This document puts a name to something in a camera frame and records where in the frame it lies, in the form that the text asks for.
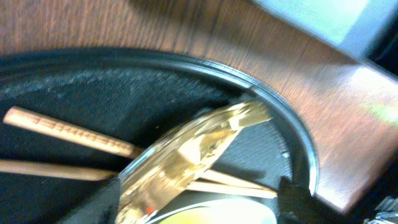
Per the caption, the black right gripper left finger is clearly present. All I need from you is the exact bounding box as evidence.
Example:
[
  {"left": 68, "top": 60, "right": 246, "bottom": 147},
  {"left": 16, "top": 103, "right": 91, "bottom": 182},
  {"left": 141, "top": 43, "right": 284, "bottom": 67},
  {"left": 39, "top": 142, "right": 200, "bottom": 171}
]
[{"left": 58, "top": 177, "right": 121, "bottom": 224}]

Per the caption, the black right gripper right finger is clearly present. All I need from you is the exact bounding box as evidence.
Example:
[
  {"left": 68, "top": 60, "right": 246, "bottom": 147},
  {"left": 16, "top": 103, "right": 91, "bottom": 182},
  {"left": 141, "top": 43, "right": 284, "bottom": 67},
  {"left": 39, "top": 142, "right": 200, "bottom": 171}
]
[{"left": 277, "top": 177, "right": 345, "bottom": 224}]

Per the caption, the gold coffee sachet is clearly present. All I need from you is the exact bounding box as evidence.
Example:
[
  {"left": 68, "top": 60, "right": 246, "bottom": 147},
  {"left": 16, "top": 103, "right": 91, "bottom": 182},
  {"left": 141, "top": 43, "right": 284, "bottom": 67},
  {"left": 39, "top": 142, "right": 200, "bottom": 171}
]
[{"left": 115, "top": 101, "right": 272, "bottom": 223}]

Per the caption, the yellow bowl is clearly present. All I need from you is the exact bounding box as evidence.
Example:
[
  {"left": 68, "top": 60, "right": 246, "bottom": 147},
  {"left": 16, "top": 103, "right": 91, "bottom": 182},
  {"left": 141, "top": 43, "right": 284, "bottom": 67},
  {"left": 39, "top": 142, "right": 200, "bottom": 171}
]
[{"left": 159, "top": 207, "right": 277, "bottom": 224}]

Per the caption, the white plate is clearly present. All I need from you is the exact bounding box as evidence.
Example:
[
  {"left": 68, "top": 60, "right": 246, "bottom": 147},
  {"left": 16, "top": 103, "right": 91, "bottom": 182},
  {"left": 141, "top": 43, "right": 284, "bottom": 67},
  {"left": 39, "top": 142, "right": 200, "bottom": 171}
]
[{"left": 149, "top": 198, "right": 277, "bottom": 224}]

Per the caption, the round black tray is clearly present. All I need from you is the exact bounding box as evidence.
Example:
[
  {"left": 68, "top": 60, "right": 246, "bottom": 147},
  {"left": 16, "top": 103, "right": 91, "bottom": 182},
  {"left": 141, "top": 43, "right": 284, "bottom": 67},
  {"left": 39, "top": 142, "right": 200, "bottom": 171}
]
[{"left": 1, "top": 49, "right": 318, "bottom": 223}]

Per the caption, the wooden chopstick right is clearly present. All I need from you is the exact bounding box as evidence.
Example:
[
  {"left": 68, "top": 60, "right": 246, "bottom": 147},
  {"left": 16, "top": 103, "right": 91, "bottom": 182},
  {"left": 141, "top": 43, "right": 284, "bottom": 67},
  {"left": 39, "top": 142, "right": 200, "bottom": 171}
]
[{"left": 1, "top": 159, "right": 277, "bottom": 198}]

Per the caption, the wooden chopstick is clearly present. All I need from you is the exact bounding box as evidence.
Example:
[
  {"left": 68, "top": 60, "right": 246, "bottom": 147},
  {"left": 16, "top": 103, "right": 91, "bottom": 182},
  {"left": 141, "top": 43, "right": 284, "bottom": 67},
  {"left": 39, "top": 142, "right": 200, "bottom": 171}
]
[
  {"left": 2, "top": 105, "right": 268, "bottom": 190},
  {"left": 1, "top": 159, "right": 277, "bottom": 198}
]

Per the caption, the wooden chopstick left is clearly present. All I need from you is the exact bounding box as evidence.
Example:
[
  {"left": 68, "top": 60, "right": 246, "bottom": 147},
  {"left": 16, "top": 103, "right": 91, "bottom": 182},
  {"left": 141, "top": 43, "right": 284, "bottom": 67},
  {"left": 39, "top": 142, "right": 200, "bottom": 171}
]
[{"left": 2, "top": 105, "right": 268, "bottom": 190}]

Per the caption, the clear plastic bin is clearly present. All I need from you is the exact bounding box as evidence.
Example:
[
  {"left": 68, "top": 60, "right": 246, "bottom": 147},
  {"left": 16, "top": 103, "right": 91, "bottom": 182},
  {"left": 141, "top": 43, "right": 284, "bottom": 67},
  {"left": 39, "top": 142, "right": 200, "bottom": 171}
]
[{"left": 254, "top": 0, "right": 397, "bottom": 59}]

